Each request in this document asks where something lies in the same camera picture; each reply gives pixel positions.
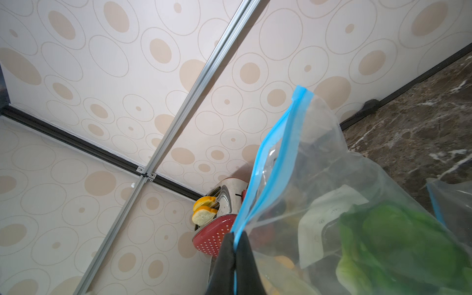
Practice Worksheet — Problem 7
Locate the clear zipper bag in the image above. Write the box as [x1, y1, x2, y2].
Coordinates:
[427, 178, 472, 248]
[232, 86, 472, 295]

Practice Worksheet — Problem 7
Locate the red silver toaster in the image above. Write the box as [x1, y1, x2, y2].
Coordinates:
[192, 178, 248, 257]

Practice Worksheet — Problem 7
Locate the chinese cabbage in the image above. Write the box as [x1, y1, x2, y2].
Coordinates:
[336, 203, 472, 295]

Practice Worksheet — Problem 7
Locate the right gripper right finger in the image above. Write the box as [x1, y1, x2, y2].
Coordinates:
[234, 241, 266, 295]

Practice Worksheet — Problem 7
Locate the white bread slice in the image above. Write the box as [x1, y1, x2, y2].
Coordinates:
[192, 206, 218, 227]

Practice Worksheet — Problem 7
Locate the yellow bread slice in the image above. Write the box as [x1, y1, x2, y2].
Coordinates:
[193, 196, 216, 212]

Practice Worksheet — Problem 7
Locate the left diagonal aluminium rail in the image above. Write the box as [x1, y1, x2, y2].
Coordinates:
[73, 175, 148, 295]

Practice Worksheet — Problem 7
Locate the black power cable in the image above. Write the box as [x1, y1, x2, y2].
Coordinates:
[339, 98, 381, 130]

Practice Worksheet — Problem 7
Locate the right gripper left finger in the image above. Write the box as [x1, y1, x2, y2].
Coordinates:
[205, 232, 236, 295]

